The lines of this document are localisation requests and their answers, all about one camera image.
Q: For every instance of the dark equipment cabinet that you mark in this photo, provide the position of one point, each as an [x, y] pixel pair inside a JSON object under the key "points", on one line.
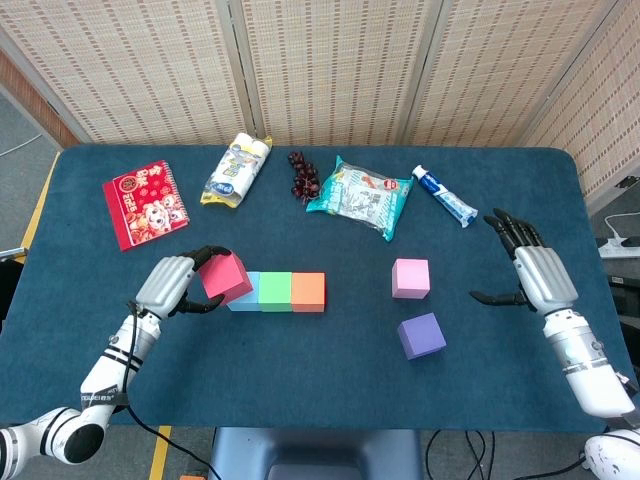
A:
{"points": [[625, 290]]}

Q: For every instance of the green foam cube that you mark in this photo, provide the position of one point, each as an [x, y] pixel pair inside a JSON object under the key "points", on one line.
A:
{"points": [[275, 292]]}

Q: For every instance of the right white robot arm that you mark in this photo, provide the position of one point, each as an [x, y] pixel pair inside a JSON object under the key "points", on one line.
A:
{"points": [[590, 365]]}

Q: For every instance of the teal table cloth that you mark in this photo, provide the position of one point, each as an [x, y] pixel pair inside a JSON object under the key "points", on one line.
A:
{"points": [[350, 380]]}

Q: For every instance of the woven folding screen panel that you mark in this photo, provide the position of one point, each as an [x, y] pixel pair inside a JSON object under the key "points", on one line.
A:
{"points": [[140, 70], [335, 70], [610, 125], [500, 70]]}

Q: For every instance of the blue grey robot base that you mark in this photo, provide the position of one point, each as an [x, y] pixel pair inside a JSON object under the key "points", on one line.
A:
{"points": [[315, 450]]}

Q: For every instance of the blue white toothpaste tube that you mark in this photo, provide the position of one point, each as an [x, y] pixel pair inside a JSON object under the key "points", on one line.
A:
{"points": [[445, 197]]}

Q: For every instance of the light blue foam cube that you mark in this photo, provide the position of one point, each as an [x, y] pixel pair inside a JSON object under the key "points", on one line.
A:
{"points": [[252, 300]]}

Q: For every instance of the light pink foam cube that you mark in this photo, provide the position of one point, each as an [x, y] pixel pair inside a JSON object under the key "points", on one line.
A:
{"points": [[410, 280]]}

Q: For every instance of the white tissue roll pack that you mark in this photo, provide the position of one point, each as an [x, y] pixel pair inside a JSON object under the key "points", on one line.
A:
{"points": [[232, 175]]}

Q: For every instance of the purple foam cube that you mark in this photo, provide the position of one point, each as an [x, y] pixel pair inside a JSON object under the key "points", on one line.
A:
{"points": [[422, 337]]}

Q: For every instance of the teal snack bag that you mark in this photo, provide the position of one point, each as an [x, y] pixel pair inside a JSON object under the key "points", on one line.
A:
{"points": [[360, 200]]}

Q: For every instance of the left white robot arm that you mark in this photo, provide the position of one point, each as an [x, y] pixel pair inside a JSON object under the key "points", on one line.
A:
{"points": [[110, 360]]}

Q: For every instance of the red foam cube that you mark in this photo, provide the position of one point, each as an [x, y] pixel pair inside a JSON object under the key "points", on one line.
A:
{"points": [[227, 280]]}

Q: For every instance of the white power strip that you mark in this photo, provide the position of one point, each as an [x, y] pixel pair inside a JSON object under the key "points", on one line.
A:
{"points": [[617, 249]]}

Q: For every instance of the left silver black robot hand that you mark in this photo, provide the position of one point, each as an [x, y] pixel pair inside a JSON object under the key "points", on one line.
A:
{"points": [[165, 287]]}

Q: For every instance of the dark red grape bunch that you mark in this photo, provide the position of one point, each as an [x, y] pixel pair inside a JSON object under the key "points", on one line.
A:
{"points": [[302, 182]]}

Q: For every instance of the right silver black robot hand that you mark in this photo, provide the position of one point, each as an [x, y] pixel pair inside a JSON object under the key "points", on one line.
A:
{"points": [[545, 280]]}

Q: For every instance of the orange foam cube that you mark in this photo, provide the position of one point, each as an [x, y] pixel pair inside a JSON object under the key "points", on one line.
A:
{"points": [[307, 292]]}

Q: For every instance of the red spiral desk calendar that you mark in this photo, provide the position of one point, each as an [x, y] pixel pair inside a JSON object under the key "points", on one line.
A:
{"points": [[145, 210]]}

